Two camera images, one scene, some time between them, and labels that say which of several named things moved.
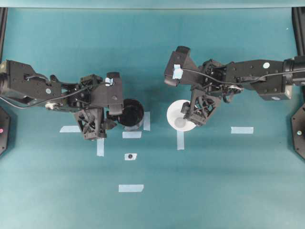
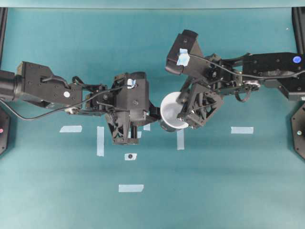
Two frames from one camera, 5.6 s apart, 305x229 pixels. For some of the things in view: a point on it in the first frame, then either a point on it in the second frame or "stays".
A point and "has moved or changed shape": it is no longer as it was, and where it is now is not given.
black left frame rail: (3, 22) stays
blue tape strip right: (242, 130) stays
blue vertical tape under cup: (180, 139) stays
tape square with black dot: (130, 156) stays
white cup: (175, 117) has moved or changed shape
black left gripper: (91, 119) -> (123, 123)
